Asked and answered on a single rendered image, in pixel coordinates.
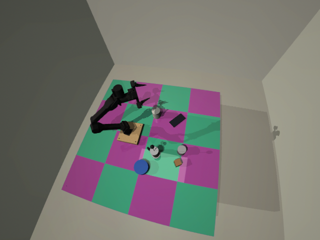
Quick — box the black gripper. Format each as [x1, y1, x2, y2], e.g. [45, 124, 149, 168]
[125, 80, 150, 109]

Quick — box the blue cylinder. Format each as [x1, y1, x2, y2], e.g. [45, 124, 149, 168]
[133, 159, 149, 175]

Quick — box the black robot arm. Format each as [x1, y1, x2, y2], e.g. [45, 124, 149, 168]
[90, 84, 138, 136]

